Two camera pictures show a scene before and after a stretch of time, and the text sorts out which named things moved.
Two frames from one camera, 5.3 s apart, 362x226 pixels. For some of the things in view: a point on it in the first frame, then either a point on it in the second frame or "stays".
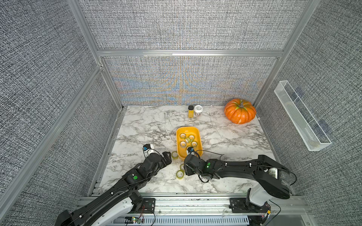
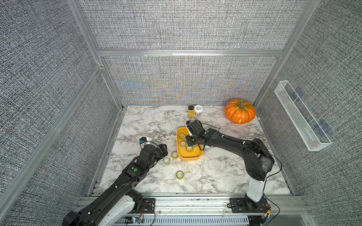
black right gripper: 186,170 to 189,142
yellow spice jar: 191,111 stays
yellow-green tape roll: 180,174 stays
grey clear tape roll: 183,144 stays
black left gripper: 168,159 to 164,151
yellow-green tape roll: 183,135 stays
